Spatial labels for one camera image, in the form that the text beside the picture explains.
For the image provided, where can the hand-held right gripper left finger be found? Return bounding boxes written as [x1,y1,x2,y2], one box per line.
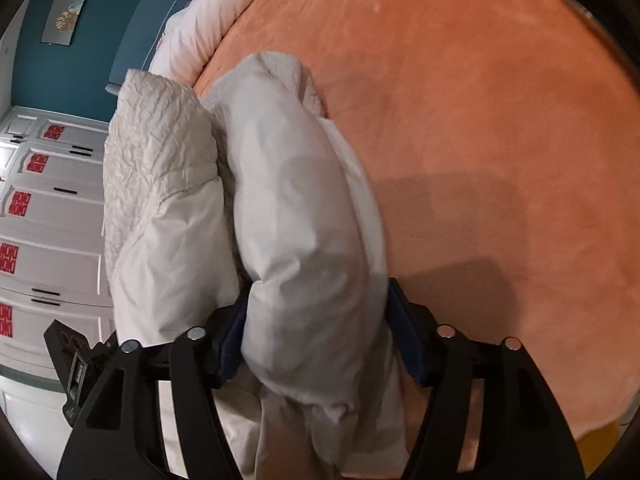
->
[56,299,251,480]

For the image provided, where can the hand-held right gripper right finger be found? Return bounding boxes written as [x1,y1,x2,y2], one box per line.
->
[387,277,586,480]

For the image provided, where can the white puffer jacket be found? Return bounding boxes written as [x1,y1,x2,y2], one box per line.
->
[102,51,416,480]

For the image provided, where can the white wardrobe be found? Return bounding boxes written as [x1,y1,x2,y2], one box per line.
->
[0,105,121,381]

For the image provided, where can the orange fleece blanket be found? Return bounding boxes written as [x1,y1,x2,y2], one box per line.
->
[192,0,636,476]

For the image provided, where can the teal padded headboard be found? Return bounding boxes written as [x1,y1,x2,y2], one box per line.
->
[105,0,226,93]

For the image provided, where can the white pillow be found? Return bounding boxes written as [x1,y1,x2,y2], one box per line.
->
[149,0,291,88]

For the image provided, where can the grey leaf wall picture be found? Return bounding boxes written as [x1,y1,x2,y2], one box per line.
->
[41,0,103,46]

